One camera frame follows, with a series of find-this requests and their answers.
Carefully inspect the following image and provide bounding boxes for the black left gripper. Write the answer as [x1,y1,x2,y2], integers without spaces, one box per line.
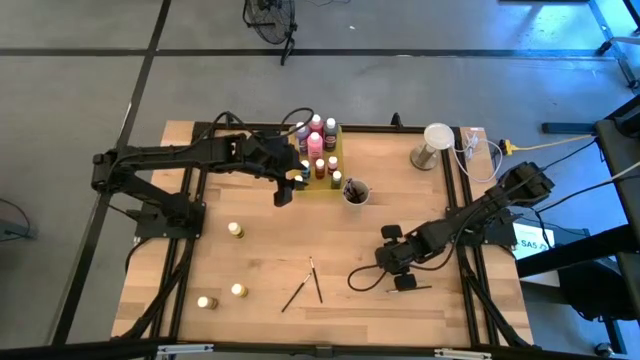
[238,133,309,209]

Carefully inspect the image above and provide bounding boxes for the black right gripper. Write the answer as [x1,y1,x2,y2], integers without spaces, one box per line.
[374,224,426,292]

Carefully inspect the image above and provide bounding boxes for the large purple paint bottle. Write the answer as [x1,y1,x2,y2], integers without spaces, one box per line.
[295,121,312,154]

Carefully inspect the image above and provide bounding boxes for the large pink paint bottle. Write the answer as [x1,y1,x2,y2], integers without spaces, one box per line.
[306,131,325,162]

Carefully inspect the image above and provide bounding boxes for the black paintbrush silver ferrule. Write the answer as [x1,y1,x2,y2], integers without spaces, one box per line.
[308,256,324,305]
[386,285,434,295]

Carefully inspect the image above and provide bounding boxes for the large black paint bottle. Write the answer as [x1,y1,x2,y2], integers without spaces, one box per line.
[323,117,340,152]

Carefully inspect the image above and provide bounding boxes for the black brush dark fluffy head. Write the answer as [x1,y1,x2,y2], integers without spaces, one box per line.
[345,179,370,202]

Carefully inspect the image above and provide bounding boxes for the long black paintbrush white print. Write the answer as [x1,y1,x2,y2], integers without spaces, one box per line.
[280,272,313,313]

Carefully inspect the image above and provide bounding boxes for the yellow plastic bin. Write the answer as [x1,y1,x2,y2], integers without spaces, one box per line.
[288,123,347,192]

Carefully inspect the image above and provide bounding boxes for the white ribbed paper cup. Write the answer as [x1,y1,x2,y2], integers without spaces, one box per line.
[342,178,372,207]

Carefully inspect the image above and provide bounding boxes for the white mushroom table lamp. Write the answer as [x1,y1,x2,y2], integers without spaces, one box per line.
[409,122,456,172]

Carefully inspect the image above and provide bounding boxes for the black floor fan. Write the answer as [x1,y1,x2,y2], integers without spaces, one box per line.
[242,0,300,67]

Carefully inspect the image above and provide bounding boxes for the black office chair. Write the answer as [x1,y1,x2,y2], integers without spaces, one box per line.
[557,259,639,321]

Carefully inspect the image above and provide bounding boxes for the black office desk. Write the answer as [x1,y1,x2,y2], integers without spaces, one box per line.
[593,94,640,236]

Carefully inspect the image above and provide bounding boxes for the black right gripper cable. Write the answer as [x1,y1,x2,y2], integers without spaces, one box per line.
[347,263,389,293]

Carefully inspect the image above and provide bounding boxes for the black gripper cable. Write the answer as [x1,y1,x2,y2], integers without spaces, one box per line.
[212,107,316,144]
[347,263,389,293]

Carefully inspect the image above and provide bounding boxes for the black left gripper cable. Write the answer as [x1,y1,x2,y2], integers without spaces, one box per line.
[212,107,316,144]

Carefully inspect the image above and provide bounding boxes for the white lamp cable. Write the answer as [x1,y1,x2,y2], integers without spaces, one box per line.
[449,127,505,185]

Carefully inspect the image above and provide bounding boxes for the yellow hanging power cord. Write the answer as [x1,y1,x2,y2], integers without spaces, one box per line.
[502,133,597,154]

